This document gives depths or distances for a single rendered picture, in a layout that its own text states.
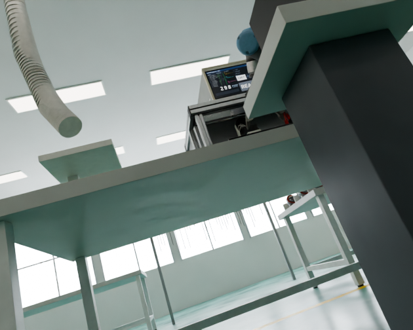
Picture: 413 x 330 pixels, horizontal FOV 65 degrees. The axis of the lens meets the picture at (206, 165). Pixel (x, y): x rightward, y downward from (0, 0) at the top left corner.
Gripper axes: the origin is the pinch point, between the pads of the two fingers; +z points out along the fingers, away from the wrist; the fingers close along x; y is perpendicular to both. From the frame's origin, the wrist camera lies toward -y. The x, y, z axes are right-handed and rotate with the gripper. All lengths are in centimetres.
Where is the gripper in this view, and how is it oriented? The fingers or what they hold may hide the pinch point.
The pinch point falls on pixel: (265, 125)
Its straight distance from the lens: 126.8
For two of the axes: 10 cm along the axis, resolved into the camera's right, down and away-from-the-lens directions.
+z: 2.1, 9.5, 2.3
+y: 2.5, 1.8, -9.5
